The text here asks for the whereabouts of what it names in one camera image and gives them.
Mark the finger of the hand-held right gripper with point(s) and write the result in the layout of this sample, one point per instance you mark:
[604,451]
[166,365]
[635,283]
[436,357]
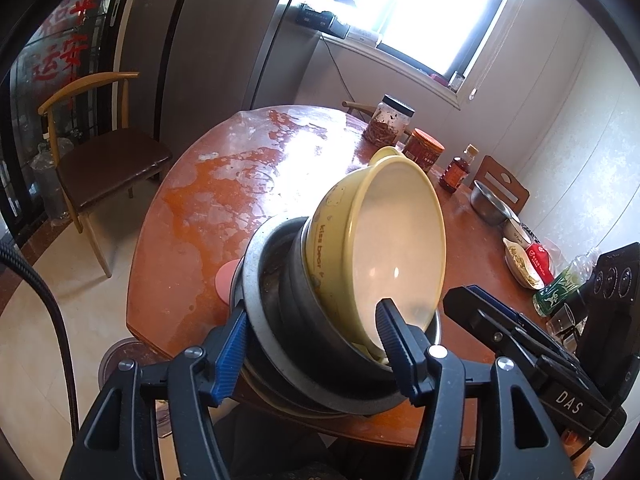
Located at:
[530,327]
[475,310]

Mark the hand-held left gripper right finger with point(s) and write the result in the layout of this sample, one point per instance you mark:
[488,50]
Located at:
[395,350]

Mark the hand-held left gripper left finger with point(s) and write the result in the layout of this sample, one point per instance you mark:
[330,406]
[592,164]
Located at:
[230,355]

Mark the large steel bowl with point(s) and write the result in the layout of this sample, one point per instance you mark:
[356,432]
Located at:
[267,332]

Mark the pink bear-shaped plate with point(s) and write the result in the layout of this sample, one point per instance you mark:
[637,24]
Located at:
[226,282]

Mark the steel pan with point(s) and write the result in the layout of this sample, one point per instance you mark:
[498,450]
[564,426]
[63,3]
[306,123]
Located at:
[248,280]

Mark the small steel bowl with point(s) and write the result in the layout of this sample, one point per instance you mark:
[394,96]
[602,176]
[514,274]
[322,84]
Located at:
[305,310]

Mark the yellow bowl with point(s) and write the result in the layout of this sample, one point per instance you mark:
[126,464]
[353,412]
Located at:
[350,220]

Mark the clear plastic cup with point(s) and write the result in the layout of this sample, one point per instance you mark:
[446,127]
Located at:
[560,322]

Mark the green drink bottle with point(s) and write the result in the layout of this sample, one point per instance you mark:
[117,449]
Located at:
[560,290]

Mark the pickled vegetable strips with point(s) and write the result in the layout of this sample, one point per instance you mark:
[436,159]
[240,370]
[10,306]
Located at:
[525,270]

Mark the white oval dish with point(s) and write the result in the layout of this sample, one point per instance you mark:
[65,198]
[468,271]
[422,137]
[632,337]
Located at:
[510,260]

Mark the red snack packet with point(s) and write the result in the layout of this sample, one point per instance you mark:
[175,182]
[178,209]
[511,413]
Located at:
[541,262]

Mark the white plastic bag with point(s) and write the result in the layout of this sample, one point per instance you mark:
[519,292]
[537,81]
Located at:
[555,250]

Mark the white printed bowl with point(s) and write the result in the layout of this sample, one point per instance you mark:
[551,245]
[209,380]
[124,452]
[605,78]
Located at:
[515,232]

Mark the blue patterned bowl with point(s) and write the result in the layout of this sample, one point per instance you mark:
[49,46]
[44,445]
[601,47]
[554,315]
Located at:
[532,236]

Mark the wooden chair with slotted back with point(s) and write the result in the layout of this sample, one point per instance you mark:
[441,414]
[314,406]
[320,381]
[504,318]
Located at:
[515,195]

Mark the brown sauce bottle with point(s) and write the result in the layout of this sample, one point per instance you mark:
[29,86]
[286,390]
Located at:
[457,172]

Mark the red tin can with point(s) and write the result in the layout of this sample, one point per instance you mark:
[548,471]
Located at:
[424,152]

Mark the clear jar with black lid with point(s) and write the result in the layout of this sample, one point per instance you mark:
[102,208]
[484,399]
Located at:
[387,122]

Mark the small box on windowsill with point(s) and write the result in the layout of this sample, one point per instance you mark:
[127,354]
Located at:
[456,81]

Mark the window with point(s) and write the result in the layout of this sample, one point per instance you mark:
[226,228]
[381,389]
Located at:
[430,15]

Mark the grey refrigerator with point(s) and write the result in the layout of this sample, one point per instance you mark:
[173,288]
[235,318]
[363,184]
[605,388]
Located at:
[210,50]

